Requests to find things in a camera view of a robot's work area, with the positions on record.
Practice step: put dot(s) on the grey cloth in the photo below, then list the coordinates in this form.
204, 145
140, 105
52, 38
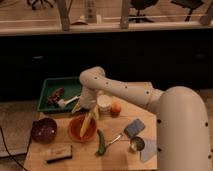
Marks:
149, 150

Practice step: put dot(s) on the green cucumber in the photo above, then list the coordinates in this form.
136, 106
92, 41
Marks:
101, 148

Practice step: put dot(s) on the green tray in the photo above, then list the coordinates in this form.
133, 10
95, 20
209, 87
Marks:
71, 86

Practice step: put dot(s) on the yellow banana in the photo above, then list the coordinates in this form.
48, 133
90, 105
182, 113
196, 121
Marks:
89, 115

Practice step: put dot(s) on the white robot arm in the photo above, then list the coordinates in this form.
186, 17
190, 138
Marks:
183, 136

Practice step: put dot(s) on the white cup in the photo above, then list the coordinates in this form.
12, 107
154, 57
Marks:
104, 103

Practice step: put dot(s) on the black chair right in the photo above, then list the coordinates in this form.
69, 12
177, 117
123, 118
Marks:
190, 4

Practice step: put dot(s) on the metal measuring cup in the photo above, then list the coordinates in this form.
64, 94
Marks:
137, 144

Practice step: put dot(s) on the black chair left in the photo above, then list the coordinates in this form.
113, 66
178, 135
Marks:
43, 3

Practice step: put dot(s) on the orange fruit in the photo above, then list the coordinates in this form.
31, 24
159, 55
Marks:
115, 109

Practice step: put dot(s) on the dark purple bowl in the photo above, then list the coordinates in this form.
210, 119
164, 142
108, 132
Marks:
44, 130

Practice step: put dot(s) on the brown item in tray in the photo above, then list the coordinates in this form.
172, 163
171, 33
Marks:
55, 96

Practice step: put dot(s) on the white handle tool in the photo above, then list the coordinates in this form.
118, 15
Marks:
62, 103

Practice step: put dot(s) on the blue sponge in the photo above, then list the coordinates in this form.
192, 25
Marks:
134, 128

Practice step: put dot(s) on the wooden block with black base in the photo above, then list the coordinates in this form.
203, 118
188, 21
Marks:
57, 154

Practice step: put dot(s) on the red bowl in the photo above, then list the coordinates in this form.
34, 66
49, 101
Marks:
75, 127

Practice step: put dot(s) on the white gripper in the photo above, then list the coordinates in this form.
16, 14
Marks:
88, 98

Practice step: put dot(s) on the black office chair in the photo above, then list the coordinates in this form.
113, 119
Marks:
139, 6

